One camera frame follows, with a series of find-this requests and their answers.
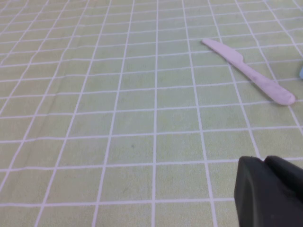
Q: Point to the pink plastic knife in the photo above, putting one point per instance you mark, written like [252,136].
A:
[236,58]

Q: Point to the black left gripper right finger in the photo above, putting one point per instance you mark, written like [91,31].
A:
[288,175]

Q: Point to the blue plastic spoon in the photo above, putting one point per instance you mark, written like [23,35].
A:
[301,74]

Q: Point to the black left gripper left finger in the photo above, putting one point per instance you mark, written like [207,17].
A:
[255,201]

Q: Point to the green checkered tablecloth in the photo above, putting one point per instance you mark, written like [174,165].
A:
[118,118]

